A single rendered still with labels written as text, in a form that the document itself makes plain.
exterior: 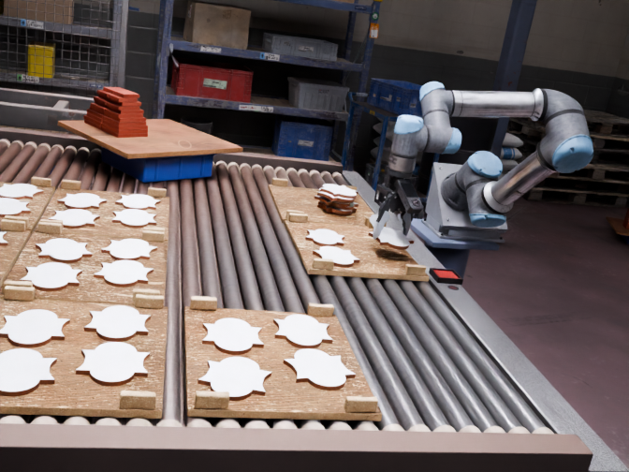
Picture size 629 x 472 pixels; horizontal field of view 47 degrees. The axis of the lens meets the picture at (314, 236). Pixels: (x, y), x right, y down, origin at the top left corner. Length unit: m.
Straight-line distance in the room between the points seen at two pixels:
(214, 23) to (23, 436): 5.44
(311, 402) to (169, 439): 0.29
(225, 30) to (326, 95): 1.07
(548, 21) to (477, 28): 0.81
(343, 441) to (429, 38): 6.59
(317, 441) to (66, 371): 0.47
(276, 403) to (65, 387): 0.37
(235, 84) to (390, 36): 1.83
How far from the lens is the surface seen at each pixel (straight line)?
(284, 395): 1.34
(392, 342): 1.65
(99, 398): 1.30
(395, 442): 1.25
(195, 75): 6.33
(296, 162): 3.09
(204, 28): 6.36
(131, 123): 2.73
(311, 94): 6.57
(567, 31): 8.37
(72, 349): 1.44
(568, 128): 2.19
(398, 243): 2.07
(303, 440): 1.21
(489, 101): 2.18
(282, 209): 2.42
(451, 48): 7.71
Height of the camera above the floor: 1.63
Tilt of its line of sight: 18 degrees down
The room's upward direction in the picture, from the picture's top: 9 degrees clockwise
